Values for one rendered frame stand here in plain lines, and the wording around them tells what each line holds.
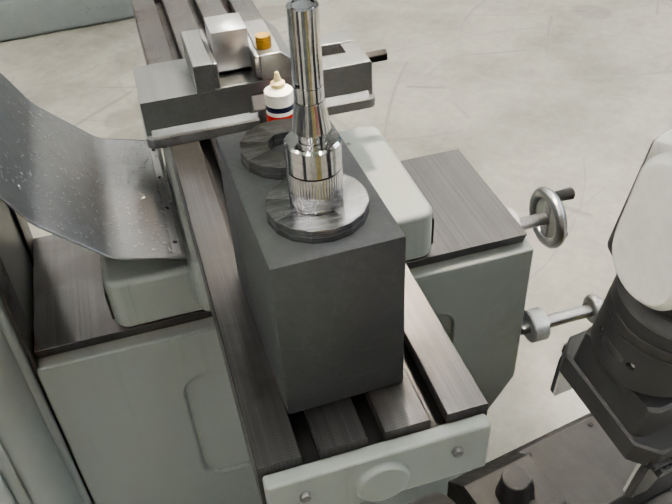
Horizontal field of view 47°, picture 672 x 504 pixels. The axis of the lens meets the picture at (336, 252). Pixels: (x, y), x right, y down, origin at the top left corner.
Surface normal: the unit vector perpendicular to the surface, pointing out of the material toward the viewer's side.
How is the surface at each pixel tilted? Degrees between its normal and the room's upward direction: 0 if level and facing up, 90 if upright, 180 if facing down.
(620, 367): 92
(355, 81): 90
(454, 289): 90
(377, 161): 0
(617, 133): 0
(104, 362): 90
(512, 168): 0
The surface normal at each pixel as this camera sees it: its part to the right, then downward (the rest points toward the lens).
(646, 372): -0.48, 0.64
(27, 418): 0.85, 0.29
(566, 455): -0.04, -0.77
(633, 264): -0.92, 0.27
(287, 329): 0.32, 0.60
